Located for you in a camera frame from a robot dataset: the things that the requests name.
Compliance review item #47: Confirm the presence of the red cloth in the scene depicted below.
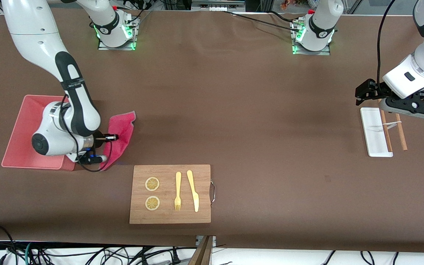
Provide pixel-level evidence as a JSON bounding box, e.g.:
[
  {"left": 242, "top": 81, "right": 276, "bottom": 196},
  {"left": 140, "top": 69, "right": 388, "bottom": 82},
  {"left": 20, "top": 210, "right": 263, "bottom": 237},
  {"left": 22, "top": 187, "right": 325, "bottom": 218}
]
[{"left": 99, "top": 111, "right": 137, "bottom": 172}]

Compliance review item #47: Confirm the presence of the white rectangular tray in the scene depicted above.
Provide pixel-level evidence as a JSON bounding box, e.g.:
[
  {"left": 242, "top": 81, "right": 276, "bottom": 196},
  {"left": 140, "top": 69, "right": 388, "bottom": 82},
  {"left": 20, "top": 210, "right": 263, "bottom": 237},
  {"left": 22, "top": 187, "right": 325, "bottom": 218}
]
[{"left": 360, "top": 107, "right": 394, "bottom": 158}]

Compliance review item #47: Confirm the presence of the lemon slice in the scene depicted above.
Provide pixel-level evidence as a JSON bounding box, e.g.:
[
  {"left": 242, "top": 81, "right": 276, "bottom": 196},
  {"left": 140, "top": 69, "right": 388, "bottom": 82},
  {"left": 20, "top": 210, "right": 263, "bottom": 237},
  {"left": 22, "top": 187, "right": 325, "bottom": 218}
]
[
  {"left": 145, "top": 177, "right": 160, "bottom": 192},
  {"left": 145, "top": 196, "right": 160, "bottom": 211}
]

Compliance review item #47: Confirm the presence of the pink plastic bin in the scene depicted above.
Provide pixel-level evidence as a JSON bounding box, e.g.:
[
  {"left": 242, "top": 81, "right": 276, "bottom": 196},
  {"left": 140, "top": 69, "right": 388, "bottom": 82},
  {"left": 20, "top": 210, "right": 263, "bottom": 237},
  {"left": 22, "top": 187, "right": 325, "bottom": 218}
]
[{"left": 1, "top": 95, "right": 77, "bottom": 171}]

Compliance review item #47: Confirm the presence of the yellow fork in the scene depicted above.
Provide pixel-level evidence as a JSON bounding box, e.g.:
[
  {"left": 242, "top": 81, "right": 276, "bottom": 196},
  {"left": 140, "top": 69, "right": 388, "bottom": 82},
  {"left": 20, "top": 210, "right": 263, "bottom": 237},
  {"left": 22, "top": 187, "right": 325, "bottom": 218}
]
[{"left": 174, "top": 172, "right": 182, "bottom": 212}]

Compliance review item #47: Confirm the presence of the wooden cutting board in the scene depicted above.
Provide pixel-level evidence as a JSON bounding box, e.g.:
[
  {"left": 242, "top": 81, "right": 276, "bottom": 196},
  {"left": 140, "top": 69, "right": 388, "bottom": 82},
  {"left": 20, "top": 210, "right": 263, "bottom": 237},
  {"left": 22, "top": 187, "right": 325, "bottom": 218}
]
[{"left": 129, "top": 165, "right": 216, "bottom": 224}]

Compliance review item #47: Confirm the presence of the yellow knife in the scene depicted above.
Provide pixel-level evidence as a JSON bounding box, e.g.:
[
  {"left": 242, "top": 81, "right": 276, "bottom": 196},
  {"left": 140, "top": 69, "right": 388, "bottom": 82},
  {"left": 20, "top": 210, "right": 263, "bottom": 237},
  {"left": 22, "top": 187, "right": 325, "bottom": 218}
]
[{"left": 187, "top": 170, "right": 199, "bottom": 213}]

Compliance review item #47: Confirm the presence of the small orange red object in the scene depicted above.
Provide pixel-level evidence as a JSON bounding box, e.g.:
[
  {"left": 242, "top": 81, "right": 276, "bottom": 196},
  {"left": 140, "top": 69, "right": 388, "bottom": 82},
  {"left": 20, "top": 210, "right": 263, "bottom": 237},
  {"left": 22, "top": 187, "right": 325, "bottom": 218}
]
[{"left": 280, "top": 0, "right": 308, "bottom": 11}]

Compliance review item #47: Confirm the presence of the wooden strip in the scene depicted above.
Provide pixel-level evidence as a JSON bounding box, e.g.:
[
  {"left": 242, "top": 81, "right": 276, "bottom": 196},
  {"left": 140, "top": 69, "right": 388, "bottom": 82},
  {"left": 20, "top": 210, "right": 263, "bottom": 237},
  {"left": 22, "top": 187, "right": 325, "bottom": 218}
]
[{"left": 188, "top": 236, "right": 213, "bottom": 265}]

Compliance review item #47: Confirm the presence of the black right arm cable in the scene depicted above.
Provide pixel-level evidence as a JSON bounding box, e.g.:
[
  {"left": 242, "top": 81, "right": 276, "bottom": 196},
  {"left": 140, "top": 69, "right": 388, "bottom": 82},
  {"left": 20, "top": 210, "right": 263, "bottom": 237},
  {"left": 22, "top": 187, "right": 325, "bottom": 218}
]
[{"left": 60, "top": 94, "right": 114, "bottom": 173}]

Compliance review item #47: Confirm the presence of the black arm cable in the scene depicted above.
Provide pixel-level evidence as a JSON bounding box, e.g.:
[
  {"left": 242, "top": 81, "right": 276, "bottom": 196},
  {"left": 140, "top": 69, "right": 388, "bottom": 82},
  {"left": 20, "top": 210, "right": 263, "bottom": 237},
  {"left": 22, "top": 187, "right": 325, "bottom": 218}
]
[
  {"left": 60, "top": 94, "right": 114, "bottom": 173},
  {"left": 377, "top": 0, "right": 397, "bottom": 97}
]

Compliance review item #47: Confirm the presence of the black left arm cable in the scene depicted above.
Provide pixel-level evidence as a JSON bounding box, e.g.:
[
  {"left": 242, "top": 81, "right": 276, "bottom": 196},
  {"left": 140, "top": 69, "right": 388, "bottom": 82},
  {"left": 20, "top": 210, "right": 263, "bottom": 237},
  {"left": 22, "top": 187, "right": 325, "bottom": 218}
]
[{"left": 377, "top": 0, "right": 397, "bottom": 97}]

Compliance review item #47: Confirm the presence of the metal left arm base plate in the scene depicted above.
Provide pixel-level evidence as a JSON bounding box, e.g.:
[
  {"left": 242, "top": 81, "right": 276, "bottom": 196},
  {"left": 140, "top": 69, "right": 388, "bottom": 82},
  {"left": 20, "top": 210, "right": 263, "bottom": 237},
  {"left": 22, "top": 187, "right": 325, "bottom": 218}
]
[{"left": 291, "top": 19, "right": 331, "bottom": 56}]

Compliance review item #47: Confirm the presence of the short black table cable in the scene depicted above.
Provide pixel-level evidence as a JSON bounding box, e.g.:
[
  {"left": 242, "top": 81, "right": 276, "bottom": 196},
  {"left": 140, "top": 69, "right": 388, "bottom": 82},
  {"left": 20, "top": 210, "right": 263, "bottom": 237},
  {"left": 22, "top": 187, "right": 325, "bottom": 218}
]
[{"left": 269, "top": 10, "right": 299, "bottom": 22}]

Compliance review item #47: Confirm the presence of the long black table cable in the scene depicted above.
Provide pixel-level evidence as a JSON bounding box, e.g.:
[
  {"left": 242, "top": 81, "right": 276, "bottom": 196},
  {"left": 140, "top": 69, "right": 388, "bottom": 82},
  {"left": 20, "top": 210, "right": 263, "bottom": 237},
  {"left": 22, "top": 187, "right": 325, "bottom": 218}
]
[{"left": 222, "top": 10, "right": 303, "bottom": 33}]

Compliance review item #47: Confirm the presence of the small metal bracket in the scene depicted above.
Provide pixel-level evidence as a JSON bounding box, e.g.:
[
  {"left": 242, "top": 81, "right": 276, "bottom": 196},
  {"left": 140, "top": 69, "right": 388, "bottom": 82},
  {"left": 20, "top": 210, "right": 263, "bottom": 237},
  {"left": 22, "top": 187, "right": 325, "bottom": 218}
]
[{"left": 195, "top": 236, "right": 217, "bottom": 248}]

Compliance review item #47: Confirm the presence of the aluminium frame bar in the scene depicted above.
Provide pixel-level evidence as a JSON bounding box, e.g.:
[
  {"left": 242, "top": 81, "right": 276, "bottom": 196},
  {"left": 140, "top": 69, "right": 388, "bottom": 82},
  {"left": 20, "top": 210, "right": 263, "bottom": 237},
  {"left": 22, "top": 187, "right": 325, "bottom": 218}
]
[{"left": 191, "top": 0, "right": 246, "bottom": 11}]

